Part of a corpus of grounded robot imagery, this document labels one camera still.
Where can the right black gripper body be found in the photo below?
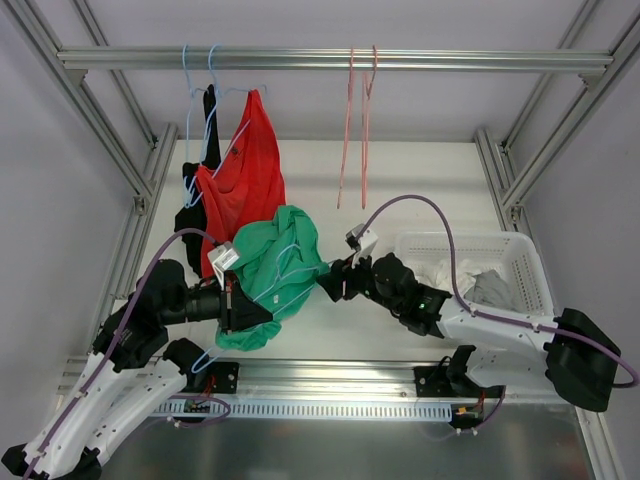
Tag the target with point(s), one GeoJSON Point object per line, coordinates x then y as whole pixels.
{"type": "Point", "coordinates": [345, 281]}

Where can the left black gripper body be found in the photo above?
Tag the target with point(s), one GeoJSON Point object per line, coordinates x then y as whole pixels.
{"type": "Point", "coordinates": [228, 310]}

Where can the green tank top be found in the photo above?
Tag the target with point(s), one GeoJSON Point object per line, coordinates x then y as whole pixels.
{"type": "Point", "coordinates": [289, 223]}

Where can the blue hanger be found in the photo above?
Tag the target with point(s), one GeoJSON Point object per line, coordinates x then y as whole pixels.
{"type": "Point", "coordinates": [215, 85]}
{"type": "Point", "coordinates": [280, 279]}
{"type": "Point", "coordinates": [188, 120]}

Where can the white tank top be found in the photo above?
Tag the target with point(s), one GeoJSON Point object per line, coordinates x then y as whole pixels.
{"type": "Point", "coordinates": [439, 275]}

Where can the red tank top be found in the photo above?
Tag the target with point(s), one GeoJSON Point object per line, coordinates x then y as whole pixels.
{"type": "Point", "coordinates": [247, 188]}

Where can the grey tank top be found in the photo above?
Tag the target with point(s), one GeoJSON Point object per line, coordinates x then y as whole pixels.
{"type": "Point", "coordinates": [491, 290]}

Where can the pink hanger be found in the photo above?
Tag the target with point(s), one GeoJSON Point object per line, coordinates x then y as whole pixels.
{"type": "Point", "coordinates": [368, 79]}
{"type": "Point", "coordinates": [347, 126]}

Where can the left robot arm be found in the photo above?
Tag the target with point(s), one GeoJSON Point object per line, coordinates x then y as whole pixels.
{"type": "Point", "coordinates": [132, 369]}

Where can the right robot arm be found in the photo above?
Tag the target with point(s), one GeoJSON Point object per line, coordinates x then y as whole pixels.
{"type": "Point", "coordinates": [567, 354]}

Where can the black tank top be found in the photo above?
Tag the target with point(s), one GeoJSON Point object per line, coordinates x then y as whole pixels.
{"type": "Point", "coordinates": [194, 215]}

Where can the white plastic basket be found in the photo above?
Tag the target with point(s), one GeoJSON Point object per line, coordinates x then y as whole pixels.
{"type": "Point", "coordinates": [512, 255]}

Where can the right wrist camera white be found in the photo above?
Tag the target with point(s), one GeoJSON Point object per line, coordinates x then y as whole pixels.
{"type": "Point", "coordinates": [362, 240]}

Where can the front aluminium rail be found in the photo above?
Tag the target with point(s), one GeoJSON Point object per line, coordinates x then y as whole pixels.
{"type": "Point", "coordinates": [318, 380]}

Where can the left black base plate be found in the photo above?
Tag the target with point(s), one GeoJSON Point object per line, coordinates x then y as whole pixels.
{"type": "Point", "coordinates": [220, 377]}

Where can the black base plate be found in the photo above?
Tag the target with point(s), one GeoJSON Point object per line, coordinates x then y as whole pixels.
{"type": "Point", "coordinates": [445, 382]}
{"type": "Point", "coordinates": [220, 377]}

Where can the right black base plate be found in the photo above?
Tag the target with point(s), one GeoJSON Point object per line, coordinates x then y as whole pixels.
{"type": "Point", "coordinates": [445, 382]}

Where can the white slotted cable duct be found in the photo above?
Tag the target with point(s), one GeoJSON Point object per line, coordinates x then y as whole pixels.
{"type": "Point", "coordinates": [306, 409]}

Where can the aluminium hanging rail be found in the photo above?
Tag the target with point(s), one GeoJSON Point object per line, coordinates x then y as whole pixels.
{"type": "Point", "coordinates": [562, 61]}

